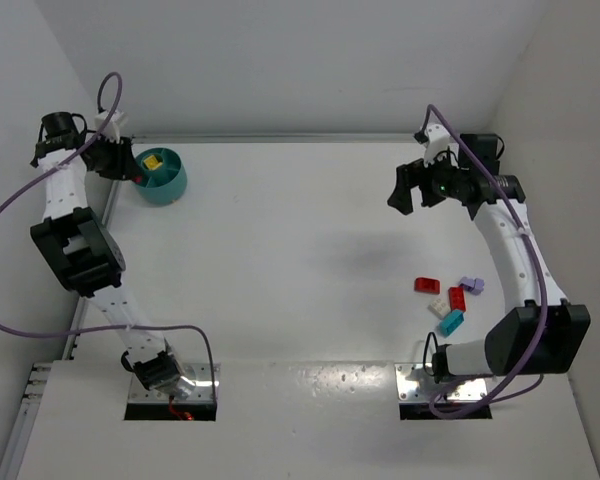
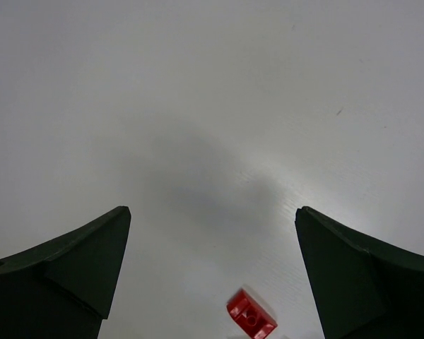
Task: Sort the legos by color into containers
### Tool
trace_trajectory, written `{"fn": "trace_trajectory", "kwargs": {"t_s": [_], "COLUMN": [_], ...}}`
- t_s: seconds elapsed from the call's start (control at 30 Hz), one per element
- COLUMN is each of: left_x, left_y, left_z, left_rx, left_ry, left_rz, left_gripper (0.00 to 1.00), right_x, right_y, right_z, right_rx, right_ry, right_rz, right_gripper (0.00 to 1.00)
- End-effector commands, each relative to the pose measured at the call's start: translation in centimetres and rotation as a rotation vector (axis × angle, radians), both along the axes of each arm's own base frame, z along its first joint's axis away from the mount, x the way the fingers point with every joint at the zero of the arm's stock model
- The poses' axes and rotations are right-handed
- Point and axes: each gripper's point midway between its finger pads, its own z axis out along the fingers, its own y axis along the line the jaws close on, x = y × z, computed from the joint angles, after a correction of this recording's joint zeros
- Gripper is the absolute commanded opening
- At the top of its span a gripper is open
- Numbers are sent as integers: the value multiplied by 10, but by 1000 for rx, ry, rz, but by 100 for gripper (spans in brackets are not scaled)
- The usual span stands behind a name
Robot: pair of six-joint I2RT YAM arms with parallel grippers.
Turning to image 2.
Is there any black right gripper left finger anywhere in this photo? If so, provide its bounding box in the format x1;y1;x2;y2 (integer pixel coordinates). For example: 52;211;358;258
0;206;131;338

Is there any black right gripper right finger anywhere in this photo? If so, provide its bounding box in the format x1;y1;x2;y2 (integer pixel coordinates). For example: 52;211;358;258
295;206;424;338

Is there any red curved lego brick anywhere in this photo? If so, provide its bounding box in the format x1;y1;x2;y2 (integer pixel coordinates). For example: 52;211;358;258
226;288;278;339

